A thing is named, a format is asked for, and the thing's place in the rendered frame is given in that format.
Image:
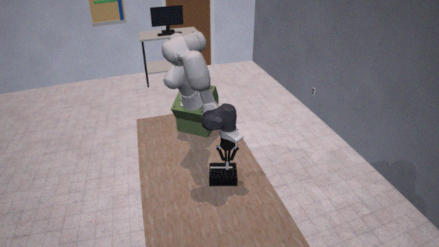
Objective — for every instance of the black lighting desk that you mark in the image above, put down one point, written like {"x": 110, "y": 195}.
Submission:
{"x": 224, "y": 177}

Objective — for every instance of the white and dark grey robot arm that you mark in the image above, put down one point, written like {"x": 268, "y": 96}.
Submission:
{"x": 185, "y": 49}

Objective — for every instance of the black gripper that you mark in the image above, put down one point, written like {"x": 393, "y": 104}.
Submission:
{"x": 227, "y": 145}

